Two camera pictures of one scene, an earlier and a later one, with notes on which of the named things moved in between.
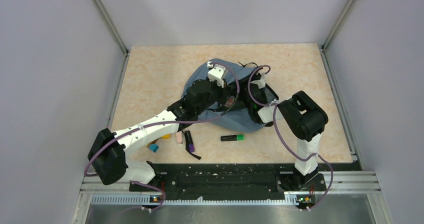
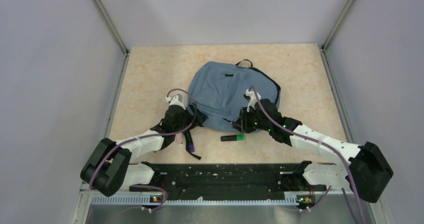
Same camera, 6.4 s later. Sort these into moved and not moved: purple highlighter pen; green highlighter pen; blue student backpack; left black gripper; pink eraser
Moved: blue student backpack; left black gripper
Not moved: green highlighter pen; pink eraser; purple highlighter pen
